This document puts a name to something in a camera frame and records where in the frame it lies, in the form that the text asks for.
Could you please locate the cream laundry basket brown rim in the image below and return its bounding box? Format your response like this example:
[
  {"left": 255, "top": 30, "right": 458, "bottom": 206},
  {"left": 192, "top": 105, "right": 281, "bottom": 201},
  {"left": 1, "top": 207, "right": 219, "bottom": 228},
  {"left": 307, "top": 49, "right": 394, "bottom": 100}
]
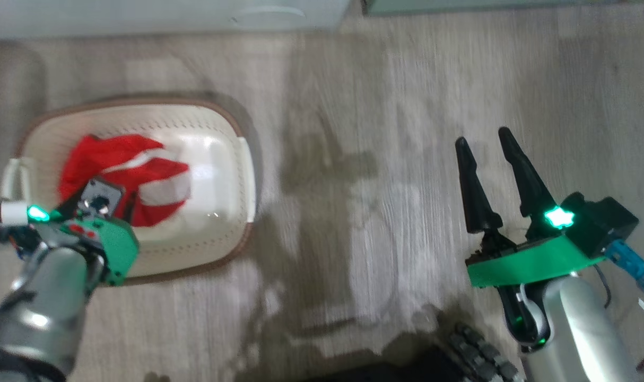
[{"left": 1, "top": 95, "right": 259, "bottom": 287}]

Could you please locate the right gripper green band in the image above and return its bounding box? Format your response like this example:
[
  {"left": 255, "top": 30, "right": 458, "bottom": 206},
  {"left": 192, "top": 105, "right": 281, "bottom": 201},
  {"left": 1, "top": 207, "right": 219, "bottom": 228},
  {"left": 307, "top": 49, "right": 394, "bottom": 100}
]
[{"left": 455, "top": 126, "right": 607, "bottom": 290}]

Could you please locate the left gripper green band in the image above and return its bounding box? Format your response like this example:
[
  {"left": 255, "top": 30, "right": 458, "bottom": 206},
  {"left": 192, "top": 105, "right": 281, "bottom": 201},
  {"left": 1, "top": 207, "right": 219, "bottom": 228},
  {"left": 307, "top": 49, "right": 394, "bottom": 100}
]
[{"left": 46, "top": 192, "right": 141, "bottom": 286}]

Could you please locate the white washing machine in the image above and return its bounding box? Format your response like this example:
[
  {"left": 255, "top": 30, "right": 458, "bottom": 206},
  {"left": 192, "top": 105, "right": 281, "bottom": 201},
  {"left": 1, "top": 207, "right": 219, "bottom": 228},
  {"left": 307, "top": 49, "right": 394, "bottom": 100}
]
[{"left": 0, "top": 0, "right": 352, "bottom": 41}]

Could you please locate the red and white garment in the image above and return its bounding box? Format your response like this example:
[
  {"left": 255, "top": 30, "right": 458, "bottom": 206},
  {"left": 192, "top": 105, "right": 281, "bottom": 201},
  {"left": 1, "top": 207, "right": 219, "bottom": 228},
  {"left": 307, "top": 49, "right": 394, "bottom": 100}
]
[{"left": 58, "top": 134, "right": 192, "bottom": 228}]

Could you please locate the pale green cabinet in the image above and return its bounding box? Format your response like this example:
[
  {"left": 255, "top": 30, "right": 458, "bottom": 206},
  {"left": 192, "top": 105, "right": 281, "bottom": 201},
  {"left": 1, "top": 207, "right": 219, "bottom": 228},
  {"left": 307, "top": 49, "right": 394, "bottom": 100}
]
[{"left": 362, "top": 0, "right": 644, "bottom": 15}]

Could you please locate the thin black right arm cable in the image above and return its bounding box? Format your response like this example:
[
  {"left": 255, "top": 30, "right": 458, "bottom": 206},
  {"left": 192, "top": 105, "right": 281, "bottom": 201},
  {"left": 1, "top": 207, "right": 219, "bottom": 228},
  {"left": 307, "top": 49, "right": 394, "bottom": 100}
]
[{"left": 591, "top": 263, "right": 613, "bottom": 309}]

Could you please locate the blue cable connector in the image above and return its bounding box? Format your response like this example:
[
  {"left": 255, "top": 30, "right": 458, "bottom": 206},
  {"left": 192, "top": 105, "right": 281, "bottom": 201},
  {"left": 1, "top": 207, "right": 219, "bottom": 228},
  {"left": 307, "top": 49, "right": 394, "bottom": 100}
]
[{"left": 604, "top": 240, "right": 644, "bottom": 291}]

